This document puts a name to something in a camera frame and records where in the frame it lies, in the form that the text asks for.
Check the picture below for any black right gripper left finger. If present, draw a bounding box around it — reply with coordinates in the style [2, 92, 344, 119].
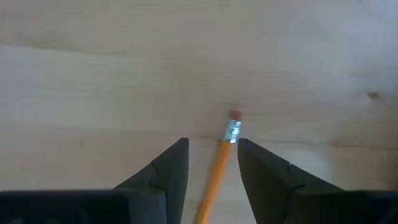
[113, 137, 190, 224]

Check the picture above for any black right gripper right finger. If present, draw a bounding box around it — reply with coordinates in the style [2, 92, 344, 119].
[237, 138, 353, 224]

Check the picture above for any yellow pencil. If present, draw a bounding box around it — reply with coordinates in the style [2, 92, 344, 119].
[192, 110, 244, 224]

